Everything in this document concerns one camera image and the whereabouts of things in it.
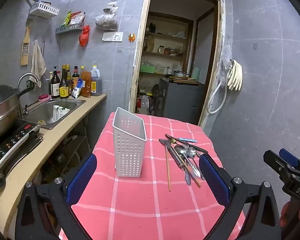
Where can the wooden chopstick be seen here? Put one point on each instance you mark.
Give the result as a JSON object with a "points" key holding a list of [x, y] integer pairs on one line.
{"points": [[168, 170], [197, 183]]}

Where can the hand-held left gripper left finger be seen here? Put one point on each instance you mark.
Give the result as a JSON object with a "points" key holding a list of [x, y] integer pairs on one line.
{"points": [[82, 175]]}

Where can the glass jar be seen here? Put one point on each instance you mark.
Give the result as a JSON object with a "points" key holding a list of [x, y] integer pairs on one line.
{"points": [[161, 50]]}

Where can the steel faucet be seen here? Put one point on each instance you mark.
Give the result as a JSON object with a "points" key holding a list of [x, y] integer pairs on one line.
{"points": [[25, 76]]}

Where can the red plastic bag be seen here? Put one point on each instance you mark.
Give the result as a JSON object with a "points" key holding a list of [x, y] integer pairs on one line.
{"points": [[84, 37]]}

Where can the metal peeler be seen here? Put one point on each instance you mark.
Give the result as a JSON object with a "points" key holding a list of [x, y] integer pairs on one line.
{"points": [[175, 156]]}

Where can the clear bag of dried goods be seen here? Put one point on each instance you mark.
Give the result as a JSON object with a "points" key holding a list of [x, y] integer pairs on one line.
{"points": [[106, 21]]}

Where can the beige hanging towel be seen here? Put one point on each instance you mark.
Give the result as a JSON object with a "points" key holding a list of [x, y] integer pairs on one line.
{"points": [[37, 65]]}

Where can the white perforated utensil basket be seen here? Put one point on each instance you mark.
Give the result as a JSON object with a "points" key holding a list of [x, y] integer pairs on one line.
{"points": [[128, 152]]}

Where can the pair of cream rubber gloves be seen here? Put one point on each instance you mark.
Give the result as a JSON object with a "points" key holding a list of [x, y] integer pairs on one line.
{"points": [[235, 76]]}

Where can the row of condiment bottles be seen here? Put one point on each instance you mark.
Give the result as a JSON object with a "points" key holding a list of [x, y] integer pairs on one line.
{"points": [[63, 85]]}

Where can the pale green container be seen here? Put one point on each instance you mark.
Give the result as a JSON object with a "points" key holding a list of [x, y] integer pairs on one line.
{"points": [[195, 73]]}

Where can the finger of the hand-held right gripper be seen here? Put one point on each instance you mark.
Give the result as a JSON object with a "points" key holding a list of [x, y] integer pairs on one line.
{"points": [[288, 156], [273, 161]]}

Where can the beige kitchen counter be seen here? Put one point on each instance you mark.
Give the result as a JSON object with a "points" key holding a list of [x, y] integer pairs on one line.
{"points": [[72, 122]]}

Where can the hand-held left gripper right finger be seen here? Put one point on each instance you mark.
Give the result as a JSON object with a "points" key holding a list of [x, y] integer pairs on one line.
{"points": [[212, 177]]}

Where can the wooden shelf unit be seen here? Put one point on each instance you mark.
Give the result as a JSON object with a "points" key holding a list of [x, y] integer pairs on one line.
{"points": [[162, 35]]}

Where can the green box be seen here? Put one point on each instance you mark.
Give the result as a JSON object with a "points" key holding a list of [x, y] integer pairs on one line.
{"points": [[147, 68]]}

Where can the black induction cooker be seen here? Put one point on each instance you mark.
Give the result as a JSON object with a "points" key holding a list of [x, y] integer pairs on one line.
{"points": [[12, 140]]}

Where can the grey wall shelf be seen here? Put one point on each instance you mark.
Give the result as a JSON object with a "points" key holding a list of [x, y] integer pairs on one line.
{"points": [[68, 28]]}

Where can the white wall basket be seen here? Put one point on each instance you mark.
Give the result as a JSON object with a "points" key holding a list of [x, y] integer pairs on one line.
{"points": [[43, 8]]}

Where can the steel sink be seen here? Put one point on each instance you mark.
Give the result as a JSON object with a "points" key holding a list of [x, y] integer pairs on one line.
{"points": [[40, 112]]}

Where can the steel pot with lid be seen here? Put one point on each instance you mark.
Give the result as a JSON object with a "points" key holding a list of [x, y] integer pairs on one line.
{"points": [[2, 112]]}

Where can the clear plastic wall bag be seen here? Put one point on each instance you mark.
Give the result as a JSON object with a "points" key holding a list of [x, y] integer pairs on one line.
{"points": [[226, 55]]}

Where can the grey cabinet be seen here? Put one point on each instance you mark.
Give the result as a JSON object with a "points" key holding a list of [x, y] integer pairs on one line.
{"points": [[180, 100]]}

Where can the red white snack packet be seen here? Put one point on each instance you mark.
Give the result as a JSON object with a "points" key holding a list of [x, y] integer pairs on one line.
{"points": [[77, 17]]}

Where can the wooden cutting board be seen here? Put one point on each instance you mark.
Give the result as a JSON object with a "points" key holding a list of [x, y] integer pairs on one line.
{"points": [[187, 81]]}

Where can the orange wall hook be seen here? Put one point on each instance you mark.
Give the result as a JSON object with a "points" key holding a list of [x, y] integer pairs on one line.
{"points": [[132, 37]]}

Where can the white wall socket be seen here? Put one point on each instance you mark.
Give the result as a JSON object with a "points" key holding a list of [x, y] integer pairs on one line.
{"points": [[112, 36]]}

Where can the blue white packet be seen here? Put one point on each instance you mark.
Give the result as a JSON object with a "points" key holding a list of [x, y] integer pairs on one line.
{"points": [[77, 90]]}

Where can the green snack packet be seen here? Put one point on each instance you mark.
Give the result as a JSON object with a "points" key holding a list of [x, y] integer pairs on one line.
{"points": [[66, 17]]}

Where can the worn door frame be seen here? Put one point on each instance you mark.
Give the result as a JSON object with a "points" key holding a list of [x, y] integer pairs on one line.
{"points": [[138, 55]]}

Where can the pink checked tablecloth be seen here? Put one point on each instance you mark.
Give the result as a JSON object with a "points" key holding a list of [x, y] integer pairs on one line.
{"points": [[145, 205]]}

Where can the small steel pot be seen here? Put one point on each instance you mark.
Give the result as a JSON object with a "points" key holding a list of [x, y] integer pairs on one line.
{"points": [[180, 74]]}

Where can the pink sponge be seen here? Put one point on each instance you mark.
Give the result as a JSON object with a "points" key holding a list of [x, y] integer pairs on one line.
{"points": [[43, 97]]}

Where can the wooden grater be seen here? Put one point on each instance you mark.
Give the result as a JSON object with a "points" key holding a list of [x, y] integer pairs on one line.
{"points": [[25, 36]]}

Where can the person's right hand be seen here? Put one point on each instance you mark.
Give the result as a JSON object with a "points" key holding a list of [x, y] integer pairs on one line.
{"points": [[285, 213]]}

